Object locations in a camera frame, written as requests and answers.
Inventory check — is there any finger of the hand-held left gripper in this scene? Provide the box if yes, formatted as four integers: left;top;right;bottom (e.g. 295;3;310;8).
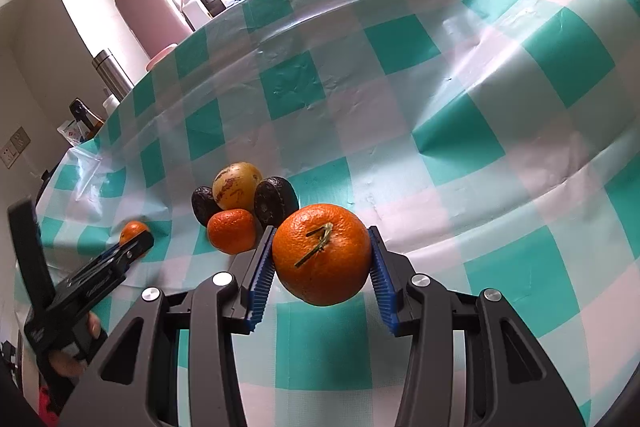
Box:
95;243;126;264
70;231;155;295

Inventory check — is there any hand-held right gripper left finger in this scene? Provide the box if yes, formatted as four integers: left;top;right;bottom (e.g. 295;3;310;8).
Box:
60;225;277;427

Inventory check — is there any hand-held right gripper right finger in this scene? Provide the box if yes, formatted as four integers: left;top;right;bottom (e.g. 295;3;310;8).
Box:
367;225;586;427

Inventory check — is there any small mandarin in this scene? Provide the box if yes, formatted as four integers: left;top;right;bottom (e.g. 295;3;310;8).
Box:
119;220;153;258
206;208;261;256

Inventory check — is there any large orange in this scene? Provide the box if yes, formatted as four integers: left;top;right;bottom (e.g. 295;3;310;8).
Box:
272;203;375;307

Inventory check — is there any person's left hand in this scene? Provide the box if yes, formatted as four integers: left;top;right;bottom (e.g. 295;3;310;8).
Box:
49;311;102;379

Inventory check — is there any dark passion fruit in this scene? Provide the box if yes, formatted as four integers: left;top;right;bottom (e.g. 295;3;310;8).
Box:
253;176;299;229
192;186;221;227

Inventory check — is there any yellow passion fruit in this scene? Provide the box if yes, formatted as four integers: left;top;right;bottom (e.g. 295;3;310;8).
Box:
212;162;263;212

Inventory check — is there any red white packet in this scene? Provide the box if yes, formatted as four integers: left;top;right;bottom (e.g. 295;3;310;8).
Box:
57;119;83;145

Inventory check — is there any dark bottle with black cap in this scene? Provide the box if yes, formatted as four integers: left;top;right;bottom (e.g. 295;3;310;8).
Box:
69;98;106;141

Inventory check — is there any steel flask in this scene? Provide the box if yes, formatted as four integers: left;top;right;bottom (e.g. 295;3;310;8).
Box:
91;49;135;101

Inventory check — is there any green white checked tablecloth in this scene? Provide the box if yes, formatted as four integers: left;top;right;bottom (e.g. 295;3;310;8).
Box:
14;0;640;427

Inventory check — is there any pink thermos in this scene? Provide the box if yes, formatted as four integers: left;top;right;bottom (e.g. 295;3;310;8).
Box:
114;0;196;58

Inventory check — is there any wall socket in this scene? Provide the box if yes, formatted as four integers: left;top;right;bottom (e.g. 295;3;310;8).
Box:
0;126;31;169

